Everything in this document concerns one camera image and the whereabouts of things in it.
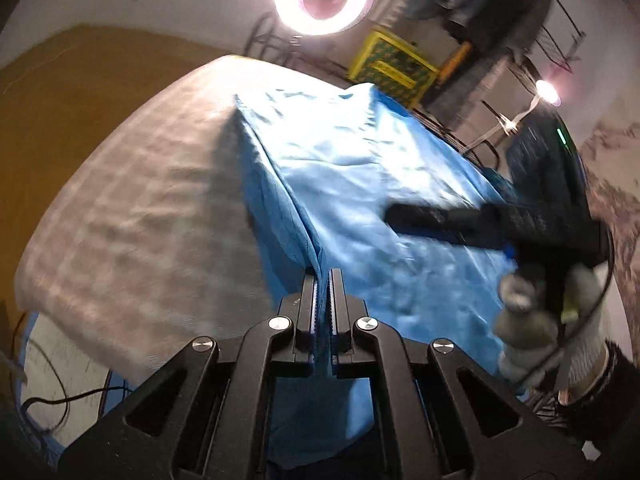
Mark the person's right hand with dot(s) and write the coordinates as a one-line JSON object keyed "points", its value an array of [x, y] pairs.
{"points": [[530, 325]]}

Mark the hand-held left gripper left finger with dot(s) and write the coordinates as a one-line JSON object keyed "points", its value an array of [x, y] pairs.
{"points": [[312, 310]]}

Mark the person's right forearm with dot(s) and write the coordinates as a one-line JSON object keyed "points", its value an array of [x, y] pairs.
{"points": [[610, 375]]}

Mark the yellow patterned box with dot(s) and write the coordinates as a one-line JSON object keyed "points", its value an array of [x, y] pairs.
{"points": [[385, 60]]}

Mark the small round lamp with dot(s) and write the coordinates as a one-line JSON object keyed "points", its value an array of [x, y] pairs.
{"points": [[546, 92]]}

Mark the dark patterned cloth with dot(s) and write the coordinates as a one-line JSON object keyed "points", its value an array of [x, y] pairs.
{"points": [[547, 410]]}

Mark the orange hanging cloth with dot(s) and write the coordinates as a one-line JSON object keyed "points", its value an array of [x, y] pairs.
{"points": [[456, 62]]}

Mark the blue striped work coat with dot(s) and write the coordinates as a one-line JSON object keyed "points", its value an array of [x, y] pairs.
{"points": [[350, 160]]}

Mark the grey hanging cloth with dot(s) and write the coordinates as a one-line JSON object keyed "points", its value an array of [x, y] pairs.
{"points": [[480, 90]]}

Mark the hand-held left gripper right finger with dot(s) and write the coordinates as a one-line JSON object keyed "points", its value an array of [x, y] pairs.
{"points": [[334, 310]]}

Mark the beige checked blanket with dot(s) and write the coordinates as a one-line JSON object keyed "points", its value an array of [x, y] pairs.
{"points": [[150, 185]]}

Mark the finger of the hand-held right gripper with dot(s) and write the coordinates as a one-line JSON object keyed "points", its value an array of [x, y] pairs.
{"points": [[435, 220]]}

